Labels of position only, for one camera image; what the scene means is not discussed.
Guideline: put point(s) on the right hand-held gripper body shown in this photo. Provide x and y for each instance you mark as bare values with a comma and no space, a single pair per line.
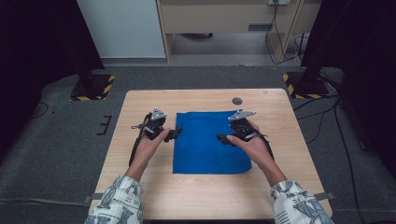
241,129

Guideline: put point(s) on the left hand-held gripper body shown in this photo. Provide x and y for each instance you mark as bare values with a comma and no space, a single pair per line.
154,126

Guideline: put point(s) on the blue cloth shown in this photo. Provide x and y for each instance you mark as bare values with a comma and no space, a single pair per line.
202,155

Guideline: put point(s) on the person's right hand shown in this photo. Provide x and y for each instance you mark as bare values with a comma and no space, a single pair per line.
255,149

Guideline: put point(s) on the person's left hand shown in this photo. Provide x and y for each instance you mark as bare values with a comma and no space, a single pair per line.
144,152

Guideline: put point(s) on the dark round table grommet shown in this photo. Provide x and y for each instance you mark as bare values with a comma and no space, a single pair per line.
237,101

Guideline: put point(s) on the striped black stand base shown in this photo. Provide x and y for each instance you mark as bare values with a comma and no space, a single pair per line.
93,90
306,88

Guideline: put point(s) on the white panel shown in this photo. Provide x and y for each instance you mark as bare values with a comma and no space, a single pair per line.
121,28

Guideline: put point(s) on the light wooden desk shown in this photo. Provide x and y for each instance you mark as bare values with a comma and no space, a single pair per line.
218,18

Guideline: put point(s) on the white power strip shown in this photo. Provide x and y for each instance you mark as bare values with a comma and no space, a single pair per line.
279,2

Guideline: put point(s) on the black curtain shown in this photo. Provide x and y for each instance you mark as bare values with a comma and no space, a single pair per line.
37,46
370,77

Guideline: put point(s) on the black stand post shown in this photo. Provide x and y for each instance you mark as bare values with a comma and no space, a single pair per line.
313,68
85,73

